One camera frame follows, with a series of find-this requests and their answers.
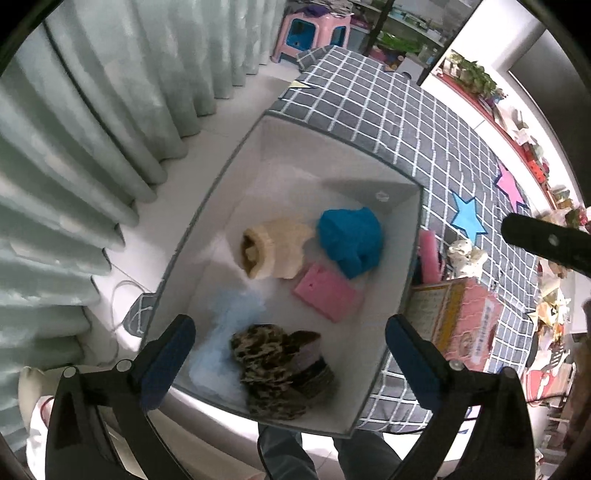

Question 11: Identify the pale green curtain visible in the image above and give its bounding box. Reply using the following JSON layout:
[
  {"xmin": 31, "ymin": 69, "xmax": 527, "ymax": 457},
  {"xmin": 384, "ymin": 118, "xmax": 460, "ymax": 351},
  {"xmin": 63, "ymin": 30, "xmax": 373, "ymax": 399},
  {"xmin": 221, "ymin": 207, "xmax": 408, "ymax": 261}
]
[{"xmin": 1, "ymin": 1, "xmax": 284, "ymax": 451}]

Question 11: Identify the leopard print fuzzy hat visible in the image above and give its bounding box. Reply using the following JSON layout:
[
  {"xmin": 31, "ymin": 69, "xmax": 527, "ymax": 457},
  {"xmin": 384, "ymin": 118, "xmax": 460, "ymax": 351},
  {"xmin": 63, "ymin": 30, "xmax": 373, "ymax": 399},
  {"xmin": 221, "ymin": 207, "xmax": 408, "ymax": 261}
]
[{"xmin": 230, "ymin": 324, "xmax": 317, "ymax": 421}]

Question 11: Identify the pink cardboard snack box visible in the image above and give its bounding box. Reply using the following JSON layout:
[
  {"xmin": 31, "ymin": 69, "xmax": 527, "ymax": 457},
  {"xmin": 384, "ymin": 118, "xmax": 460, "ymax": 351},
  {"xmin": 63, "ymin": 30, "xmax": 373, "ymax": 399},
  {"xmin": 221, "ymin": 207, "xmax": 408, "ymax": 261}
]
[{"xmin": 406, "ymin": 278, "xmax": 503, "ymax": 372}]

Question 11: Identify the cream knit hat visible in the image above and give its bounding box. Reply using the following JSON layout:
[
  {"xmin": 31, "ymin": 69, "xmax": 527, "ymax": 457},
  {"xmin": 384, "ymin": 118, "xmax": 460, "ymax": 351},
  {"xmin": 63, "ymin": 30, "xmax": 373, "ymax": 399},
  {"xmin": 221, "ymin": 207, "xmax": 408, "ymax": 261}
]
[{"xmin": 240, "ymin": 218, "xmax": 315, "ymax": 280}]

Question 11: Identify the white red bag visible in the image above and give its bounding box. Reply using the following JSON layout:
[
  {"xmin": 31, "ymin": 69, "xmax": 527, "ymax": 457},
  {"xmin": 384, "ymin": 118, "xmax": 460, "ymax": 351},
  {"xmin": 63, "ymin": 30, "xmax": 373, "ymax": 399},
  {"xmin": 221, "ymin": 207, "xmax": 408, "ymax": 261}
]
[{"xmin": 18, "ymin": 367, "xmax": 64, "ymax": 479}]

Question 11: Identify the grey checkered star rug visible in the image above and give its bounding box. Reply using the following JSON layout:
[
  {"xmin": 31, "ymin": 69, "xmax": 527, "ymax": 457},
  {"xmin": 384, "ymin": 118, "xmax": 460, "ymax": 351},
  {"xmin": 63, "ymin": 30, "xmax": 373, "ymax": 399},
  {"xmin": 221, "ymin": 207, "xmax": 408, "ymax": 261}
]
[{"xmin": 144, "ymin": 47, "xmax": 537, "ymax": 435}]

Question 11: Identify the blue knit hat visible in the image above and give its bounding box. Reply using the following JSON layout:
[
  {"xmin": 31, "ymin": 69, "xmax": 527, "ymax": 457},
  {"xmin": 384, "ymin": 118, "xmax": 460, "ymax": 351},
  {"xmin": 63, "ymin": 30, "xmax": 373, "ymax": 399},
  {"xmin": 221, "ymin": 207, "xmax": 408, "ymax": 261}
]
[{"xmin": 317, "ymin": 207, "xmax": 384, "ymax": 279}]

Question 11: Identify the white fabric storage box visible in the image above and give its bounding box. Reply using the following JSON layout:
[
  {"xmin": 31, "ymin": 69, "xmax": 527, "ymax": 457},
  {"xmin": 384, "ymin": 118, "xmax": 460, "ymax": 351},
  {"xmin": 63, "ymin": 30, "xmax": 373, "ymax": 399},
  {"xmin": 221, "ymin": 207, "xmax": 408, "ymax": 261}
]
[{"xmin": 146, "ymin": 114, "xmax": 423, "ymax": 437}]

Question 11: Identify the pink sponge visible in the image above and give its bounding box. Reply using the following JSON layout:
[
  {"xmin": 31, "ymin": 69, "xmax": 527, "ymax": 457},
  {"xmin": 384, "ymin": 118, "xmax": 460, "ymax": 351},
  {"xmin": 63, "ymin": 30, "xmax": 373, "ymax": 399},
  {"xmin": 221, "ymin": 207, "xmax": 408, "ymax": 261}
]
[
  {"xmin": 419, "ymin": 229, "xmax": 444, "ymax": 285},
  {"xmin": 293, "ymin": 263, "xmax": 363, "ymax": 323}
]

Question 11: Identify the pink plastic stool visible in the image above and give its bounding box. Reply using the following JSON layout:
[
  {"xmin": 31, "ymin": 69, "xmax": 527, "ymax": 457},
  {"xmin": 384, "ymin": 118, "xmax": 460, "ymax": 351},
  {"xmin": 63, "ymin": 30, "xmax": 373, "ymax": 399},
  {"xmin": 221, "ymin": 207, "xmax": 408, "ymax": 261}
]
[{"xmin": 270, "ymin": 12, "xmax": 351, "ymax": 63}]

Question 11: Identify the white polka dot cloth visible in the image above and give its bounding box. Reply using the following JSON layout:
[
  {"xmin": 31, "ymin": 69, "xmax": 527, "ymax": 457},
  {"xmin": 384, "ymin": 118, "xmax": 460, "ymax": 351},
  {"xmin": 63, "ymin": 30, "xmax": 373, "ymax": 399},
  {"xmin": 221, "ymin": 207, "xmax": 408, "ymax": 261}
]
[{"xmin": 447, "ymin": 239, "xmax": 489, "ymax": 279}]

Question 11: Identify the light blue fluffy cloth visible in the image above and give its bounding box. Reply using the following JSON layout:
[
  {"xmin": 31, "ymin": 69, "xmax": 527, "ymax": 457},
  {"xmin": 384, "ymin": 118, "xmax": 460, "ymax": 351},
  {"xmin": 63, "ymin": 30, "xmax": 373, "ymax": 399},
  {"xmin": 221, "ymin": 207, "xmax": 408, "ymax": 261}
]
[{"xmin": 187, "ymin": 289, "xmax": 266, "ymax": 408}]

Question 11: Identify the white cable on floor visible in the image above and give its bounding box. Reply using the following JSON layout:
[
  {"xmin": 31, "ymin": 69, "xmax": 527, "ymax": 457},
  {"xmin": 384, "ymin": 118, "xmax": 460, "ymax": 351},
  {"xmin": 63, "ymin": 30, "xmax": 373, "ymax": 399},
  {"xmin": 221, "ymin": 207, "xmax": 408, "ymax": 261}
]
[{"xmin": 108, "ymin": 278, "xmax": 151, "ymax": 335}]

